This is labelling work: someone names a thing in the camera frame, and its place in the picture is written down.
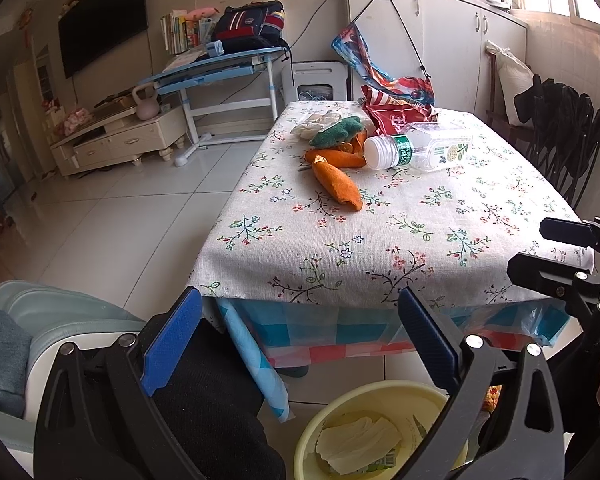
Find white sack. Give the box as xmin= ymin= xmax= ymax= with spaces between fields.
xmin=486 ymin=40 xmax=536 ymax=126

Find black television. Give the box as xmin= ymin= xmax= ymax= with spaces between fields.
xmin=57 ymin=0 xmax=148 ymax=79

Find blue printed bag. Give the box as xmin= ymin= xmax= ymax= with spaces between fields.
xmin=331 ymin=22 xmax=436 ymax=106

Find large orange plush carrot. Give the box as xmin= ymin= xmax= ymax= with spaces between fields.
xmin=311 ymin=156 xmax=363 ymax=212

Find green plush toy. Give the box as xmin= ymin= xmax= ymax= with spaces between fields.
xmin=309 ymin=116 xmax=363 ymax=149

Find dark striped backpack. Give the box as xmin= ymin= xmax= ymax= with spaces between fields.
xmin=211 ymin=1 xmax=287 ymax=53

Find black folding chairs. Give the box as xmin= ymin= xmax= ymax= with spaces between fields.
xmin=514 ymin=74 xmax=600 ymax=211

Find white cabinet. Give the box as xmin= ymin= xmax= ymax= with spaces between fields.
xmin=342 ymin=0 xmax=528 ymax=126

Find blue study desk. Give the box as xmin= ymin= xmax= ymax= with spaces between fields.
xmin=139 ymin=46 xmax=291 ymax=167

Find pink flower bunch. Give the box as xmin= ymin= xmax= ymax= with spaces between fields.
xmin=62 ymin=107 xmax=93 ymax=133

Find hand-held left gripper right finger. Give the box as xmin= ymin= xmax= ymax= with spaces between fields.
xmin=397 ymin=287 xmax=566 ymax=480

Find yellow plastic bin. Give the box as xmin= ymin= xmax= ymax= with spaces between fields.
xmin=294 ymin=380 xmax=481 ymax=480

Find red snack bag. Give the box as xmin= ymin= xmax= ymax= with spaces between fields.
xmin=361 ymin=85 xmax=438 ymax=137

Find checked plastic table cover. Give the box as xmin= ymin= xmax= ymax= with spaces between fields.
xmin=202 ymin=295 xmax=573 ymax=423

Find person's right leg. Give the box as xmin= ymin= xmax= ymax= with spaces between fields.
xmin=547 ymin=330 xmax=600 ymax=480

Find white plastic stool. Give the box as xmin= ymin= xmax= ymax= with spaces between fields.
xmin=281 ymin=61 xmax=348 ymax=111

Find cream television stand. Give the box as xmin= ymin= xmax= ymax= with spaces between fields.
xmin=50 ymin=105 xmax=188 ymax=177

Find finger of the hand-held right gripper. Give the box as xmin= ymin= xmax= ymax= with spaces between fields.
xmin=539 ymin=216 xmax=600 ymax=261
xmin=507 ymin=252 xmax=600 ymax=321

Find light blue armchair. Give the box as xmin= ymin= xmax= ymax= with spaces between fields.
xmin=0 ymin=280 xmax=146 ymax=480

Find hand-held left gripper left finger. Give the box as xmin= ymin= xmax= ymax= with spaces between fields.
xmin=32 ymin=286 xmax=206 ymax=480

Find blue denim cloth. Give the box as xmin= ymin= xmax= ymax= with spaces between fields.
xmin=0 ymin=307 xmax=33 ymax=418

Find white crumpled tissue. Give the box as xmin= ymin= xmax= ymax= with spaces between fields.
xmin=316 ymin=414 xmax=403 ymax=476

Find floral tablecloth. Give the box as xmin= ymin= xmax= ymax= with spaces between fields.
xmin=189 ymin=100 xmax=595 ymax=306

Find slim orange plush carrot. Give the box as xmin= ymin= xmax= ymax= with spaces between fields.
xmin=305 ymin=147 xmax=367 ymax=169

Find row of books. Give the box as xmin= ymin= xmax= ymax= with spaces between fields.
xmin=160 ymin=9 xmax=216 ymax=56

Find black strap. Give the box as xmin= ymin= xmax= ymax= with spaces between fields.
xmin=352 ymin=0 xmax=433 ymax=81

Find clear plastic water bottle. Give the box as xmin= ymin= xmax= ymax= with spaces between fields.
xmin=363 ymin=122 xmax=473 ymax=173

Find white plastic food bag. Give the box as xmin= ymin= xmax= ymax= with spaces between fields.
xmin=291 ymin=111 xmax=343 ymax=141

